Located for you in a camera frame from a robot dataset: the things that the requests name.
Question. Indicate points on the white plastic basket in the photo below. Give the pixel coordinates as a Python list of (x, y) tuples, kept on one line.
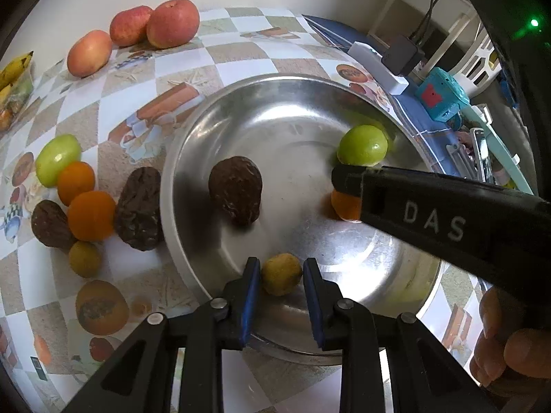
[(473, 60)]

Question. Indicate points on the white power strip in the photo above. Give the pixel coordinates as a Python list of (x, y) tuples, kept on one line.
[(372, 65)]

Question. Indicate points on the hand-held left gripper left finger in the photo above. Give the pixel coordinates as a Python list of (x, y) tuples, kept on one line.
[(252, 294)]

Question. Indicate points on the small orange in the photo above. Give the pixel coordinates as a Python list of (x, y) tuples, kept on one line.
[(75, 180), (344, 210), (91, 216)]

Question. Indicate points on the yellow banana bunch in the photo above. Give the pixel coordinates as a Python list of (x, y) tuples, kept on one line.
[(15, 69)]

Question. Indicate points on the small yellow-green fruit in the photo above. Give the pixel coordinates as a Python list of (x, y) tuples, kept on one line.
[(280, 274), (85, 259)]

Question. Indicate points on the clear plastic container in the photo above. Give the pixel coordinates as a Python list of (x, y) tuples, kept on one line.
[(15, 103)]

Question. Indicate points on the round metal bowl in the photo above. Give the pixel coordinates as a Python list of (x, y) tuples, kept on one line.
[(280, 137)]

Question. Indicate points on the black power adapter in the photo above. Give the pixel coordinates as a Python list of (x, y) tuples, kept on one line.
[(402, 53)]

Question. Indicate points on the person's right hand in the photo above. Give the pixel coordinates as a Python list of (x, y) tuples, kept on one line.
[(527, 350)]

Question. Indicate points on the green round fruit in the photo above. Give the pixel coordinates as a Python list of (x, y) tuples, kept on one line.
[(361, 144), (56, 157)]

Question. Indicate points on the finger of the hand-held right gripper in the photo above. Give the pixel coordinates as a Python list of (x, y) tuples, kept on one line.
[(348, 180)]

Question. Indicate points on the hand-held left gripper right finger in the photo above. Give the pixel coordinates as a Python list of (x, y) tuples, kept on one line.
[(312, 303)]

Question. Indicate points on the teal toy device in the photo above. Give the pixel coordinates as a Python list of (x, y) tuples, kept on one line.
[(447, 90)]

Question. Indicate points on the pale red apple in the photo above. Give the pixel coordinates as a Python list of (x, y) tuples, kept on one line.
[(88, 53)]

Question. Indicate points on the wrinkled brown passion fruit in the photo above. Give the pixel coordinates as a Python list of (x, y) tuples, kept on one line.
[(49, 223), (137, 211), (236, 189)]

